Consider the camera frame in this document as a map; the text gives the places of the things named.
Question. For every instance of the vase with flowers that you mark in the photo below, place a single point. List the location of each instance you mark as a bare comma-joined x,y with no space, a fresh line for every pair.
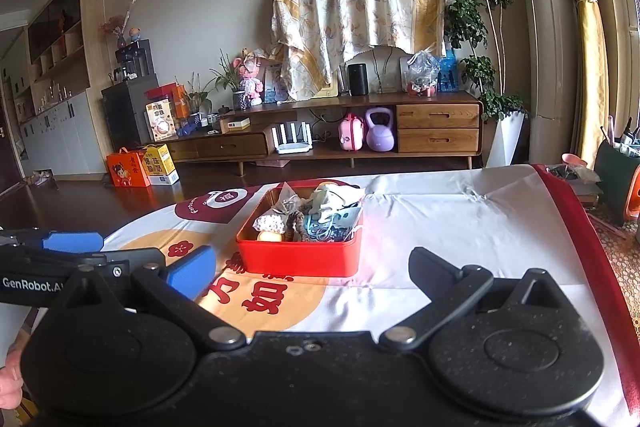
117,29

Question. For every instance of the person's left hand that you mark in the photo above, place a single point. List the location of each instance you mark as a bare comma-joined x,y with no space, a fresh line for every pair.
11,382

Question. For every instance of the white tower air conditioner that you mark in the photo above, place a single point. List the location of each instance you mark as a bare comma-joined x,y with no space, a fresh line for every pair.
545,32

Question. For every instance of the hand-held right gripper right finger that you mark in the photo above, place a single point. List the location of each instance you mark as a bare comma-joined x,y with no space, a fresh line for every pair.
432,274

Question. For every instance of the wooden wall cabinet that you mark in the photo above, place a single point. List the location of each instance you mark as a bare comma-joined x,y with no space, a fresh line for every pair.
60,82

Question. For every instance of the small doll figure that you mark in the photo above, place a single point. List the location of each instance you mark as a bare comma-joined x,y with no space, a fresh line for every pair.
134,33

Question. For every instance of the orange stool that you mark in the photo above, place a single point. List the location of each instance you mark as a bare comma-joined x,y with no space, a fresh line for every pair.
634,197

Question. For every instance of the printed white tablecloth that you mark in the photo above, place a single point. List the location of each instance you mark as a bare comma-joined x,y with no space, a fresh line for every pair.
475,247

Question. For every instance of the orange carton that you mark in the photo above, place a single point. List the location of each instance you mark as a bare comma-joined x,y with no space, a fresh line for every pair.
127,169

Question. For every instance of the potted tree in white planter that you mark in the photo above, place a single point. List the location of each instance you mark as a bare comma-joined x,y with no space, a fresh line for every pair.
505,142

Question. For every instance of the pink toy suitcase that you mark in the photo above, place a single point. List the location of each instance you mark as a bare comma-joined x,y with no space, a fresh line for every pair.
351,134

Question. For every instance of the floral cloth cover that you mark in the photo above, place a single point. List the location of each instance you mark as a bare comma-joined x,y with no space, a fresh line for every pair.
360,7

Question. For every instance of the yellow curtain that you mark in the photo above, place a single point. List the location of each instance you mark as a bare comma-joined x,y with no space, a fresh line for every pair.
600,32

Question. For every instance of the picture book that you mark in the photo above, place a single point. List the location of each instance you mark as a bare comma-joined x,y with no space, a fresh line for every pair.
273,82

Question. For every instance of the white router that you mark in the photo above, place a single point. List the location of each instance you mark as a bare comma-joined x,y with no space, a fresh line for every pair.
293,144

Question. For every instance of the blue box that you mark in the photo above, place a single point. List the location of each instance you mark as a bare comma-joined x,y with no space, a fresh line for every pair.
448,74

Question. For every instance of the purple kettlebell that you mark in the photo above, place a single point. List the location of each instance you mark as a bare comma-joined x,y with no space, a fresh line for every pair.
380,134

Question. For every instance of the black coffee machine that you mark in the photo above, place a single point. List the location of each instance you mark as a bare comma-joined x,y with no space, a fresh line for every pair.
134,59

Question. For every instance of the wooden TV cabinet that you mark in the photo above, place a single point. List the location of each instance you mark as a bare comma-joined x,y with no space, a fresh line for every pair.
325,104

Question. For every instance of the potted orchid plant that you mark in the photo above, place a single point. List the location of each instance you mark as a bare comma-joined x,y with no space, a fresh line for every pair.
232,82

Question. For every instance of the dark green utensil container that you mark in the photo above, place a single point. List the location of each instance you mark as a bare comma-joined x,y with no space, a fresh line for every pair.
615,177

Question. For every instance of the light blue face mask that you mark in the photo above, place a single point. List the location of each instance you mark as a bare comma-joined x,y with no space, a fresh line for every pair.
327,227

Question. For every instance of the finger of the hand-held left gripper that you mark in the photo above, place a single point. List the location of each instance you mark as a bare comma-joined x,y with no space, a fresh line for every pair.
70,241
145,257

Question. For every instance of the black cylinder speaker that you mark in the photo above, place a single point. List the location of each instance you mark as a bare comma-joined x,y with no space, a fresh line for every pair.
358,79

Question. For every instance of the white scalloped panel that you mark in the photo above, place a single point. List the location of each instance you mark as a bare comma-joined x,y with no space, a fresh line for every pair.
382,67

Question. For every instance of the pink plush doll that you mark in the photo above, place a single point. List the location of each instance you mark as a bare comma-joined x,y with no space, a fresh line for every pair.
250,79

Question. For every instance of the small potted plant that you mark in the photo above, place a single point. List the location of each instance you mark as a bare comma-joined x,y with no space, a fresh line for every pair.
197,102

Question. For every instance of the dark cabinet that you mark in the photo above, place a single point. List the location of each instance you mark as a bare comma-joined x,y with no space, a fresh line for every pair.
131,112

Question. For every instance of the yellow rubber duck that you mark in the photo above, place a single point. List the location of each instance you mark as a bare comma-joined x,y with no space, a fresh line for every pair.
268,236

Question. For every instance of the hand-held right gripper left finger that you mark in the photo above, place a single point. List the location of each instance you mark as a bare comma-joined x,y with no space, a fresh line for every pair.
191,272

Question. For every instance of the orange gift box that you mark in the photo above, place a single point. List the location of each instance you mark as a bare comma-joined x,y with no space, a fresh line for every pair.
175,99

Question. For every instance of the red tin box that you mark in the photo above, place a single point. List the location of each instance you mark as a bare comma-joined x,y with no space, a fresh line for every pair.
300,259

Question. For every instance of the yellow carton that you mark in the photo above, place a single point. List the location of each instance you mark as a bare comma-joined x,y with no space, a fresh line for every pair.
160,164

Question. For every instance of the small white box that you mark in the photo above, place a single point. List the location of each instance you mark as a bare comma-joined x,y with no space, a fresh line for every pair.
235,125

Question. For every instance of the clear plastic bag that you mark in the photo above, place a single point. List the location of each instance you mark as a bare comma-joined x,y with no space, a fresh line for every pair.
422,74

